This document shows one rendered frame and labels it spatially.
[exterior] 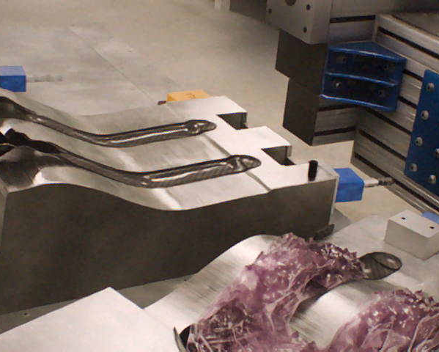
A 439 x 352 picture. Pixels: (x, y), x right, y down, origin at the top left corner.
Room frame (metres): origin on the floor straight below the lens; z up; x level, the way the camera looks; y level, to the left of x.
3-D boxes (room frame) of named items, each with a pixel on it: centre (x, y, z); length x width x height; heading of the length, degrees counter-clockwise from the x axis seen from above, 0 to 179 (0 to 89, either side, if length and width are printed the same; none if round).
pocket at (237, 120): (1.04, -0.02, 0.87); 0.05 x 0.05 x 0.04; 31
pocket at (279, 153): (0.94, -0.08, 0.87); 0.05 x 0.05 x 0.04; 31
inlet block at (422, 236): (0.86, -0.24, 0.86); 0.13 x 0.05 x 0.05; 138
